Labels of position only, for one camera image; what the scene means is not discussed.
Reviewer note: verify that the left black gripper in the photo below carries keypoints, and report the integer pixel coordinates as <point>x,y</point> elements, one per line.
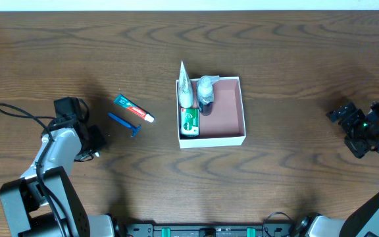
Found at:
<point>95,139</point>

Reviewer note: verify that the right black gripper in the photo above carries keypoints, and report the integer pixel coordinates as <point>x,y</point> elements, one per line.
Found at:
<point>347,123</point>

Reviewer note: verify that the green soap bar package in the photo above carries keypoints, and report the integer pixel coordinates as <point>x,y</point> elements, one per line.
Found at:
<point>189,122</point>

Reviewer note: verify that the white Pantene tube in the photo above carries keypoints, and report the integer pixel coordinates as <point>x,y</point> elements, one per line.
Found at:
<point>185,90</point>

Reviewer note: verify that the blue pump soap bottle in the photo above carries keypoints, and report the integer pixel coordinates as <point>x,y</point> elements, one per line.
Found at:
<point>205,94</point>

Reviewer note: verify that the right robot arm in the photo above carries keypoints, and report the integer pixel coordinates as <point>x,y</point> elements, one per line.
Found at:
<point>364,221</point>

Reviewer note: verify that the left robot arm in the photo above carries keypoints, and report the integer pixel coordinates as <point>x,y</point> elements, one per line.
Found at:
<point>43,201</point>

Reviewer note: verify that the blue disposable razor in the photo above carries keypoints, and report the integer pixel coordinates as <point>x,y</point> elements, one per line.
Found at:
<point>125,123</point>

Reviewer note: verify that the Colgate toothpaste tube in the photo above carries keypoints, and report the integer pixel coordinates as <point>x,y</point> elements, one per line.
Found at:
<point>133,108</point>

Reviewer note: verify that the white box pink interior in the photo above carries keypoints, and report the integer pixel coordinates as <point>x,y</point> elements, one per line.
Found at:
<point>225,126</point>

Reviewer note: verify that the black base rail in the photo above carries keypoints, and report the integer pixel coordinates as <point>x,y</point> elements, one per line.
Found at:
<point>208,230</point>

